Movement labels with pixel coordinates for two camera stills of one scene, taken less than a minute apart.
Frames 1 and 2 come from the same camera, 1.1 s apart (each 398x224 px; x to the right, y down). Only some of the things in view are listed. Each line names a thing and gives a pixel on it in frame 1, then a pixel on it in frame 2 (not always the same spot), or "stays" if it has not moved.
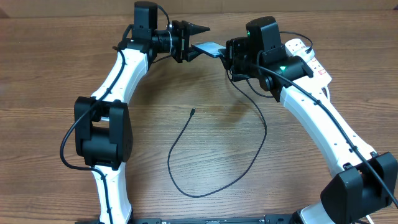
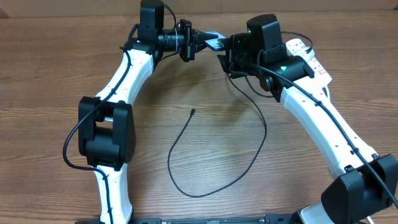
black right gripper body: x=238 y=55 stays
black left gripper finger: x=191 y=29 -> x=199 y=37
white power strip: x=319 y=73 stays
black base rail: x=268 y=219 stays
